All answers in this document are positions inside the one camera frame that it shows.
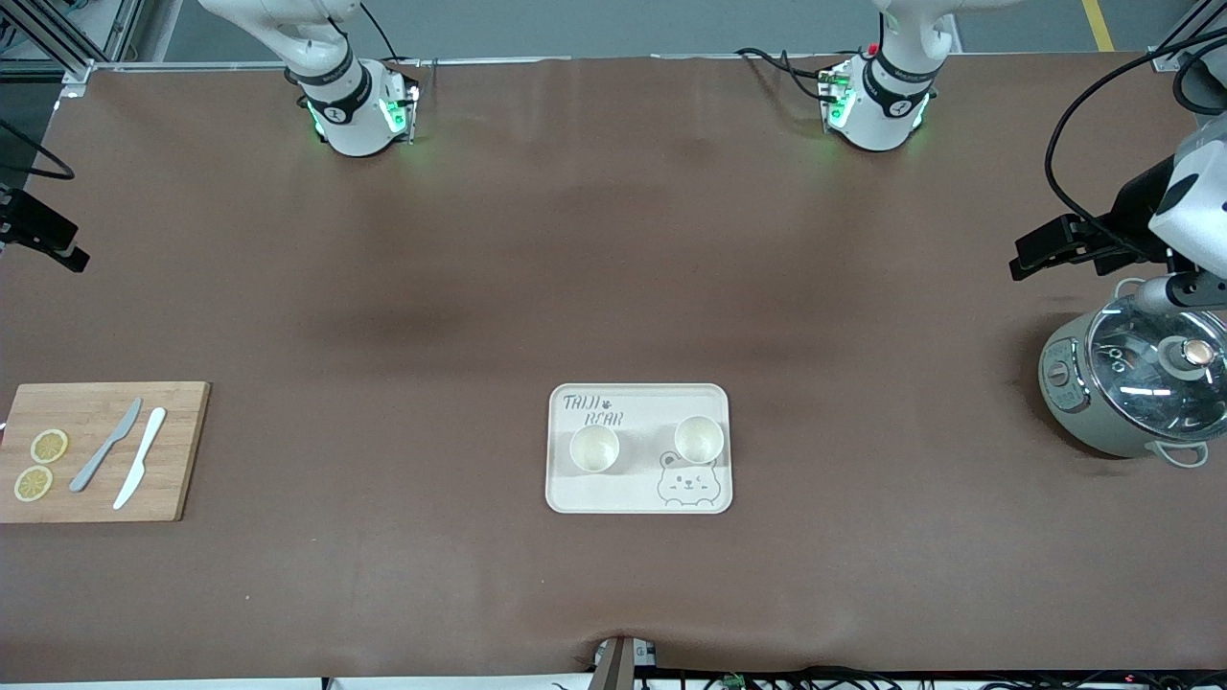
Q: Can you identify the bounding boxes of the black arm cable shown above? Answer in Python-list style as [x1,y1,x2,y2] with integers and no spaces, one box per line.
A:
[1045,34,1227,231]
[0,120,76,181]

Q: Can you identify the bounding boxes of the wooden cutting board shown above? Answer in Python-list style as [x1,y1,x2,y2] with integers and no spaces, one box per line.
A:
[0,382,211,523]

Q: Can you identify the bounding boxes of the metal camera bracket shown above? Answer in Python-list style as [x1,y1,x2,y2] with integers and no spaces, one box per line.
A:
[590,636,659,690]

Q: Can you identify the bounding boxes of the white IKEA cup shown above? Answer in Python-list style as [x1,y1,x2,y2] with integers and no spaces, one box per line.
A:
[569,424,621,474]
[674,415,726,467]

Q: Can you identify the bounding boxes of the white plastic knife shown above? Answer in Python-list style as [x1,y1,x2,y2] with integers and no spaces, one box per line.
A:
[113,407,168,510]

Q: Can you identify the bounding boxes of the gray plastic knife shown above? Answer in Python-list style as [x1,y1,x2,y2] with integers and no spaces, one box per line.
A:
[69,398,144,494]

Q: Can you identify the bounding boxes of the aluminium frame profile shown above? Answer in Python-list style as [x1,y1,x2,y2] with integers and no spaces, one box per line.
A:
[0,0,183,97]
[1147,0,1227,73]

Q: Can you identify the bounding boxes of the black base cable bundle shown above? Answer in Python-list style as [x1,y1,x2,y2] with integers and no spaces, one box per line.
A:
[736,48,835,102]

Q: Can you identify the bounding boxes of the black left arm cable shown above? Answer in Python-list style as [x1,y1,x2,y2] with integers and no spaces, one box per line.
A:
[1045,34,1227,231]

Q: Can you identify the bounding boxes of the glass pot lid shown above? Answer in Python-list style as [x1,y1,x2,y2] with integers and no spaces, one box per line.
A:
[1086,292,1227,444]

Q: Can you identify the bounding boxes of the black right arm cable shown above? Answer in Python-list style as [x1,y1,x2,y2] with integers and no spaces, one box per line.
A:
[0,120,76,181]

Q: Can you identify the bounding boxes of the cream tray with bear print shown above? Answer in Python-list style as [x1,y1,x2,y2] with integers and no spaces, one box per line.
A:
[545,383,733,515]

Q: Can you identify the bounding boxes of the thin black base cable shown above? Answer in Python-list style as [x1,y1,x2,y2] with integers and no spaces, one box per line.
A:
[359,0,399,60]

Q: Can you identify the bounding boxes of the sage green electric pot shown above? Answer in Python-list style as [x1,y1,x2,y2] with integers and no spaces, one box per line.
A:
[1038,278,1227,469]

